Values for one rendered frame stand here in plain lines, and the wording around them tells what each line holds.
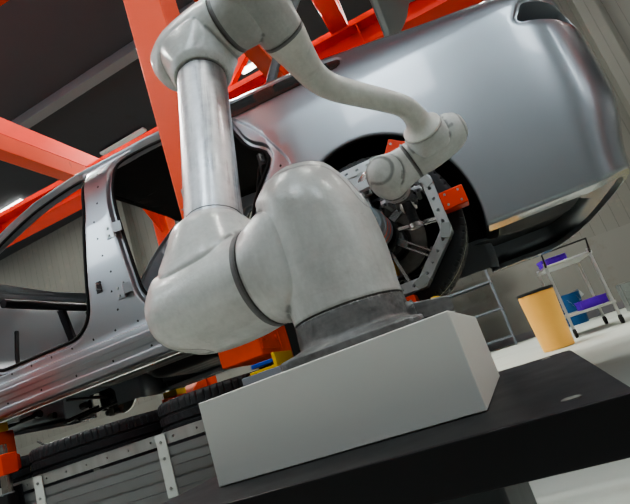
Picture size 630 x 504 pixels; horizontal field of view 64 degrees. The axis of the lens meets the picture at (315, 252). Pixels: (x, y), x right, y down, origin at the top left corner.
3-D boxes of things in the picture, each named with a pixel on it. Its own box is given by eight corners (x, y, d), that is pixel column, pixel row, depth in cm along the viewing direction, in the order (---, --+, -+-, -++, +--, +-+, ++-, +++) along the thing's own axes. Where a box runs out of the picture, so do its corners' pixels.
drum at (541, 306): (576, 341, 494) (550, 285, 508) (580, 342, 461) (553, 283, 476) (539, 352, 504) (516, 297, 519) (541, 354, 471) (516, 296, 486)
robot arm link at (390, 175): (387, 210, 142) (426, 182, 139) (374, 197, 128) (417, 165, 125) (366, 180, 145) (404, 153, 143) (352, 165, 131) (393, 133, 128)
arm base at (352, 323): (459, 311, 56) (440, 265, 58) (279, 376, 60) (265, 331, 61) (456, 322, 73) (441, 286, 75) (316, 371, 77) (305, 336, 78)
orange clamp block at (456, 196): (446, 214, 190) (470, 205, 188) (444, 210, 183) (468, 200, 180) (439, 198, 192) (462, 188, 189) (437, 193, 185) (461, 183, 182)
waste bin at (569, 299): (593, 318, 840) (579, 287, 854) (597, 318, 800) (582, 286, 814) (564, 327, 855) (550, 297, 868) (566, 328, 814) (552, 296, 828)
